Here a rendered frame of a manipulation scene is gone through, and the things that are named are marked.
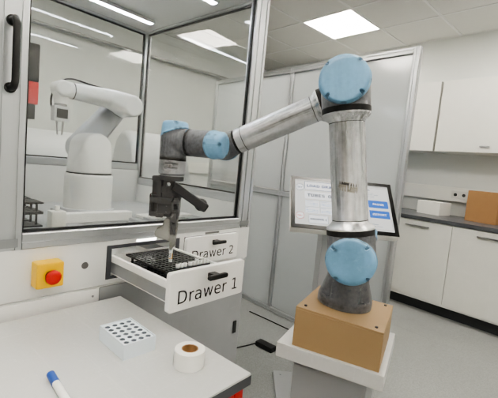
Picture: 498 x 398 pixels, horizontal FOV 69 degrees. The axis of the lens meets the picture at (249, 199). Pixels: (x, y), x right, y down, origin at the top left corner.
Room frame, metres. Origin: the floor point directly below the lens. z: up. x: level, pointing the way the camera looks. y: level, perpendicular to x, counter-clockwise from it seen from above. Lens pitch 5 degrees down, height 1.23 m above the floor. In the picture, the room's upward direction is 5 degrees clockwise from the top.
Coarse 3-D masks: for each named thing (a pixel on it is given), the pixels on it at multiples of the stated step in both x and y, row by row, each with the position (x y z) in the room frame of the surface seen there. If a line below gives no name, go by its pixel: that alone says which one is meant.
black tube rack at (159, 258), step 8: (168, 248) 1.30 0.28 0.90; (128, 256) 1.17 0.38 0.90; (136, 256) 1.16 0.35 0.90; (144, 256) 1.17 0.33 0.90; (152, 256) 1.19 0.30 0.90; (160, 256) 1.19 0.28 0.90; (176, 256) 1.21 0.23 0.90; (184, 256) 1.22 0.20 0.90; (136, 264) 1.17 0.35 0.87; (144, 264) 1.18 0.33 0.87; (152, 264) 1.10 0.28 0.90; (160, 264) 1.10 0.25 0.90; (168, 264) 1.11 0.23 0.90; (160, 272) 1.10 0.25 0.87
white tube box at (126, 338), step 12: (108, 324) 0.88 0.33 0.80; (120, 324) 0.90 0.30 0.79; (132, 324) 0.90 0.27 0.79; (108, 336) 0.84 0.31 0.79; (120, 336) 0.84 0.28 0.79; (132, 336) 0.84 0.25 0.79; (144, 336) 0.84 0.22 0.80; (120, 348) 0.80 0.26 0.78; (132, 348) 0.80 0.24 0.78; (144, 348) 0.82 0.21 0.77
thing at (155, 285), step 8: (160, 248) 1.32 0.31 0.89; (176, 248) 1.34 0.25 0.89; (112, 256) 1.16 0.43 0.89; (120, 256) 1.20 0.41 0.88; (192, 256) 1.26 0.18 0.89; (112, 264) 1.15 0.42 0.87; (120, 264) 1.12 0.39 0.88; (128, 264) 1.09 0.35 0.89; (112, 272) 1.15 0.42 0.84; (120, 272) 1.12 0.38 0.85; (128, 272) 1.09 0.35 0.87; (136, 272) 1.06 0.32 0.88; (144, 272) 1.04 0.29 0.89; (152, 272) 1.02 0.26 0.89; (128, 280) 1.09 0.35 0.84; (136, 280) 1.06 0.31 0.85; (144, 280) 1.03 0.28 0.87; (152, 280) 1.01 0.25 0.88; (160, 280) 0.98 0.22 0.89; (144, 288) 1.03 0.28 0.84; (152, 288) 1.00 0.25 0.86; (160, 288) 0.98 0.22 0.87; (160, 296) 0.98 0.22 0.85
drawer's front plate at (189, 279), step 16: (176, 272) 0.94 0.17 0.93; (192, 272) 0.98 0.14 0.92; (208, 272) 1.03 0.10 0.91; (240, 272) 1.13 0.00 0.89; (176, 288) 0.94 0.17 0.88; (192, 288) 0.98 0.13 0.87; (224, 288) 1.08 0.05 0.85; (240, 288) 1.14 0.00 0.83; (176, 304) 0.94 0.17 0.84; (192, 304) 0.99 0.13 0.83
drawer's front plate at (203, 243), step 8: (232, 232) 1.58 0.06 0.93; (192, 240) 1.39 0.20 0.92; (200, 240) 1.42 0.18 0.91; (208, 240) 1.45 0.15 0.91; (232, 240) 1.57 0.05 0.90; (184, 248) 1.38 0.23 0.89; (192, 248) 1.39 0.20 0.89; (200, 248) 1.42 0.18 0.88; (208, 248) 1.46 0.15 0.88; (216, 248) 1.49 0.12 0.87; (232, 248) 1.57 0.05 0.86; (208, 256) 1.46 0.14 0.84; (216, 256) 1.49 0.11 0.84; (224, 256) 1.53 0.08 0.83; (232, 256) 1.57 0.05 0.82
